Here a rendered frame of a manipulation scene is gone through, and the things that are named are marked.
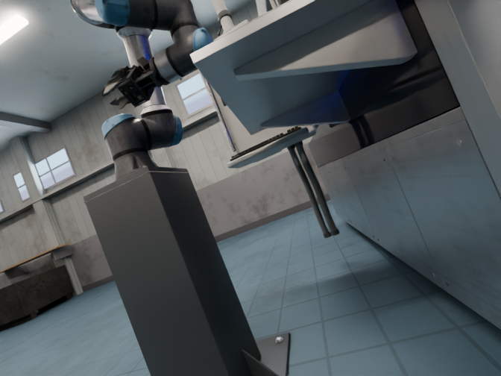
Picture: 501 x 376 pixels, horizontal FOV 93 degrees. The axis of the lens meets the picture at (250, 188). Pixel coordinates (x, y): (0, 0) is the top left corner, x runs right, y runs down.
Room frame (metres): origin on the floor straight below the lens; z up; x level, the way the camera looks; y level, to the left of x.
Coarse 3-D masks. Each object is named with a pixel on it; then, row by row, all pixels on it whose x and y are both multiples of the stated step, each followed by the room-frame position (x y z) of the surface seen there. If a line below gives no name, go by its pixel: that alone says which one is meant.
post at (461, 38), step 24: (432, 0) 0.38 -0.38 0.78; (456, 0) 0.35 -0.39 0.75; (480, 0) 0.35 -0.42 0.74; (432, 24) 0.40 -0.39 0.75; (456, 24) 0.36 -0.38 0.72; (480, 24) 0.35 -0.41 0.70; (456, 48) 0.37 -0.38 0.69; (480, 48) 0.35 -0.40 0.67; (456, 72) 0.39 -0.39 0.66; (480, 72) 0.35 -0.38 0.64; (456, 96) 0.41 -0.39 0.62; (480, 96) 0.37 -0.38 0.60; (480, 120) 0.39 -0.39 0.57; (480, 144) 0.41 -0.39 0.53
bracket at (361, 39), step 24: (384, 0) 0.46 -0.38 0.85; (336, 24) 0.47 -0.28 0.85; (360, 24) 0.47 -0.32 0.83; (384, 24) 0.46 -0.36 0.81; (288, 48) 0.49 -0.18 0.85; (312, 48) 0.48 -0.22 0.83; (336, 48) 0.47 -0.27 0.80; (360, 48) 0.47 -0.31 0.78; (384, 48) 0.46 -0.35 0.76; (408, 48) 0.46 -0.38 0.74; (240, 72) 0.50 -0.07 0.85; (264, 72) 0.50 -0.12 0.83; (288, 72) 0.50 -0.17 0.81; (312, 72) 0.51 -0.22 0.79
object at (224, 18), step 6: (216, 0) 1.46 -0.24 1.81; (222, 0) 1.47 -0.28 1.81; (216, 6) 1.47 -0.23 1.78; (222, 6) 1.46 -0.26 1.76; (216, 12) 1.49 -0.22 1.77; (222, 12) 1.45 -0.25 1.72; (228, 12) 1.46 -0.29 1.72; (222, 18) 1.46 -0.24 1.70; (228, 18) 1.46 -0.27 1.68; (222, 24) 1.48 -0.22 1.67; (228, 24) 1.46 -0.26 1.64; (228, 30) 1.45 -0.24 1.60
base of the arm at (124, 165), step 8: (120, 152) 0.77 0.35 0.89; (128, 152) 0.78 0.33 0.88; (136, 152) 0.79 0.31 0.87; (144, 152) 0.81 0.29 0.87; (120, 160) 0.77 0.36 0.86; (128, 160) 0.77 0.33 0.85; (136, 160) 0.78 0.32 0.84; (144, 160) 0.79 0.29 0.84; (152, 160) 0.82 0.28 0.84; (120, 168) 0.77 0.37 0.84; (128, 168) 0.76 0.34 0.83; (136, 168) 0.77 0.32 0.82; (120, 176) 0.76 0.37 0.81
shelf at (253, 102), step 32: (320, 0) 0.40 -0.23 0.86; (352, 0) 0.43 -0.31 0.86; (256, 32) 0.42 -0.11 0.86; (288, 32) 0.45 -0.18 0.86; (224, 64) 0.47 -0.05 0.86; (224, 96) 0.61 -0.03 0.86; (256, 96) 0.70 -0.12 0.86; (288, 96) 0.80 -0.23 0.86; (320, 96) 0.95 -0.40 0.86; (256, 128) 1.04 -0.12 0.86
